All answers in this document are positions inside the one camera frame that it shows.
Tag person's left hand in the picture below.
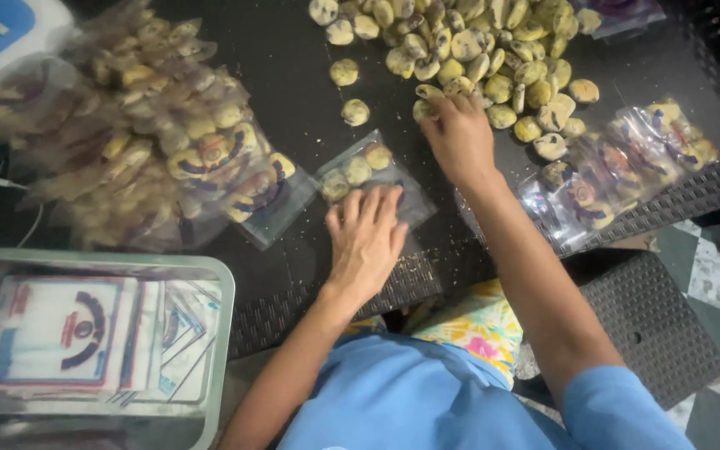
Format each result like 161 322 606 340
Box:
324 185 409 307

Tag person's right hand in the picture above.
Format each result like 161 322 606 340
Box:
419 92 496 188

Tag clear plastic packet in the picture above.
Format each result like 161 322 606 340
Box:
313 129 439 233

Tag round yellow spotted cookie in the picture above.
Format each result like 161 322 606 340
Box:
319 170 351 202
343 156 373 186
364 142 393 171

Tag pile of loose yellow cookies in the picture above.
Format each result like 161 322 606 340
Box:
308 0 603 162

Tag person's floral trousers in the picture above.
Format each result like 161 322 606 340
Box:
341 279 524 390

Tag clear plastic tray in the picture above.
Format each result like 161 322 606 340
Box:
0 247 236 450

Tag heap of filled cookie packets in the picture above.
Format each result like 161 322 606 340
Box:
518 97 720 252
0 0 318 252

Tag person's blue shirt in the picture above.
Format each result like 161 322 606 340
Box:
275 331 698 450

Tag black wicker stool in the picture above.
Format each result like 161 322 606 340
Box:
513 250 720 412

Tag stack of empty printed packets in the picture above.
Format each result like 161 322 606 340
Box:
0 275 223 406

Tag white and blue sealing machine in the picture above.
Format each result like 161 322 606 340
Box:
0 0 78 113

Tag white cable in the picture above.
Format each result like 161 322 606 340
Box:
0 177 45 249

